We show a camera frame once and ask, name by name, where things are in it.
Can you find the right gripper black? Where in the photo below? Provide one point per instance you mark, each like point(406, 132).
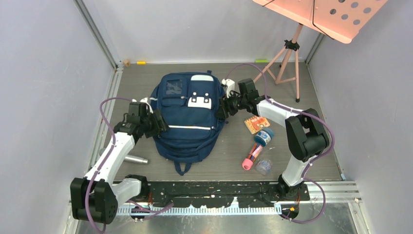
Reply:
point(224, 107)

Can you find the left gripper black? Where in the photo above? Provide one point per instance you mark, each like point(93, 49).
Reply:
point(159, 124)

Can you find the navy blue backpack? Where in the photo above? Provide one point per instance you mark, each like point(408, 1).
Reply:
point(188, 103)

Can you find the blue tape roll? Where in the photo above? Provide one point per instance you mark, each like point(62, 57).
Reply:
point(264, 136)

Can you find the clear bag of clips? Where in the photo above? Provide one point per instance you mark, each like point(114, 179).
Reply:
point(264, 166)

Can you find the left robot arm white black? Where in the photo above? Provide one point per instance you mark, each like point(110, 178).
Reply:
point(94, 197)

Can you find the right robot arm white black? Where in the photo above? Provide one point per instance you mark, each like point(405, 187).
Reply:
point(306, 135)

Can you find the small orange booklet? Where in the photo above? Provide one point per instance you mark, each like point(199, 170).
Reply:
point(255, 124)

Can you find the silver metal bottle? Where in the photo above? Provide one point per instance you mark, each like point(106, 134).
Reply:
point(136, 159)

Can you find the green marker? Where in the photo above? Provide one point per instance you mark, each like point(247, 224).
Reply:
point(261, 61)

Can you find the small wooden block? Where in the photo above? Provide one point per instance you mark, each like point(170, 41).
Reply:
point(126, 63)

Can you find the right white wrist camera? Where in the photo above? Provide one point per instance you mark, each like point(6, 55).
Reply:
point(228, 85)

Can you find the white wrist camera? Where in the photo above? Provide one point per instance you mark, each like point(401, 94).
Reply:
point(228, 85)
point(147, 101)

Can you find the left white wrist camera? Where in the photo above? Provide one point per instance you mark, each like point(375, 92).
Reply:
point(147, 101)

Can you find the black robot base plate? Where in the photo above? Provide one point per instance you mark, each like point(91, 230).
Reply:
point(218, 194)

